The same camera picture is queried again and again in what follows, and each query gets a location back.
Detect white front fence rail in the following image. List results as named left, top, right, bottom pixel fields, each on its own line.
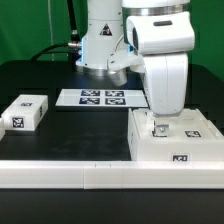
left=0, top=160, right=224, bottom=189

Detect white left fence stub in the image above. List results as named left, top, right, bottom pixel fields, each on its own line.
left=0, top=118, right=5, bottom=141

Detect white cabinet top block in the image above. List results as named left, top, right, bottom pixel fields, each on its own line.
left=1, top=94, right=48, bottom=131

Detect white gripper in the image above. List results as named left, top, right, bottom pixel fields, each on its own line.
left=143, top=53, right=188, bottom=135

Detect white cabinet body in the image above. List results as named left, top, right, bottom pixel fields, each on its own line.
left=127, top=110, right=224, bottom=162

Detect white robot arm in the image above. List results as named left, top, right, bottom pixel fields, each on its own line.
left=76, top=0, right=195, bottom=137

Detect white marker base plate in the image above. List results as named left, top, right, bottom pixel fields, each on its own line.
left=56, top=89, right=147, bottom=107

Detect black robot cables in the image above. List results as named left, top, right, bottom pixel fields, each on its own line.
left=30, top=0, right=83, bottom=62

